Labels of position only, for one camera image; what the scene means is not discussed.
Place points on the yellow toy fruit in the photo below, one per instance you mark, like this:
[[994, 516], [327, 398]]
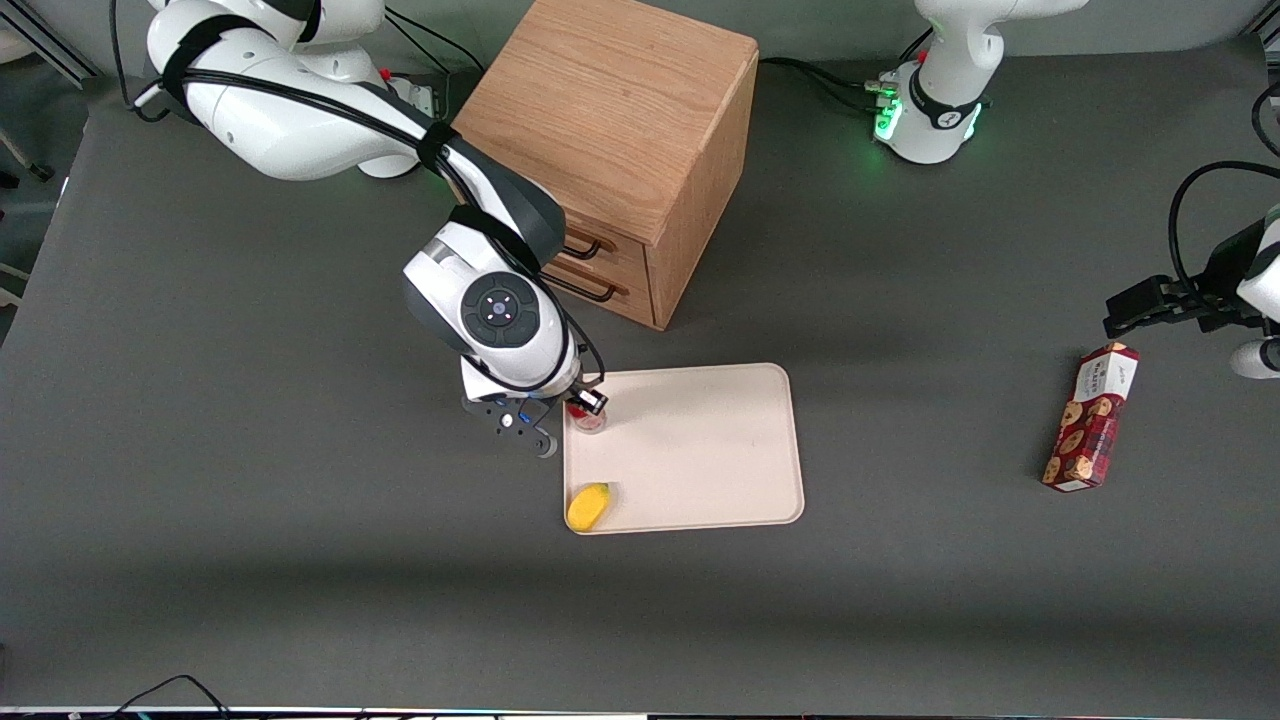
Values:
[[588, 507]]

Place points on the wooden drawer cabinet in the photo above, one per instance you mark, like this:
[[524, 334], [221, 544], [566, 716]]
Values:
[[620, 110]]

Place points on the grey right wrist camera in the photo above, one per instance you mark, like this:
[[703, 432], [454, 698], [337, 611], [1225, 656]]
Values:
[[515, 420]]

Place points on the beige plastic tray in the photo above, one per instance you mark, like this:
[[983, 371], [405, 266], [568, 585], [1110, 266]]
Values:
[[700, 450]]

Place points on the red cookie box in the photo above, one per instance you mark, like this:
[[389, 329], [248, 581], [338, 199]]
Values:
[[1090, 420]]

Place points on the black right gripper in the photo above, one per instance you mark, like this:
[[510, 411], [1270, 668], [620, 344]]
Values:
[[588, 402]]

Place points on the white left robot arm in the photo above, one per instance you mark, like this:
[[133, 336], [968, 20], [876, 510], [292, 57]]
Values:
[[945, 90]]

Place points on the red coke bottle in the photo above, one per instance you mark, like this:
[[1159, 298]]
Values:
[[590, 423]]

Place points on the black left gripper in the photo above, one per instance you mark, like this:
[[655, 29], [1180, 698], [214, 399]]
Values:
[[1222, 268]]

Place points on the wooden drawer front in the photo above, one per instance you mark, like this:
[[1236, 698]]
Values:
[[610, 235], [620, 295]]

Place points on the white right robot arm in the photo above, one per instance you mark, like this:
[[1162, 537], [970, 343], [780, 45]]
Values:
[[300, 140]]

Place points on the aluminium frame profile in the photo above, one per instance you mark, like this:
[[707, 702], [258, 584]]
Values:
[[1262, 20], [45, 40]]

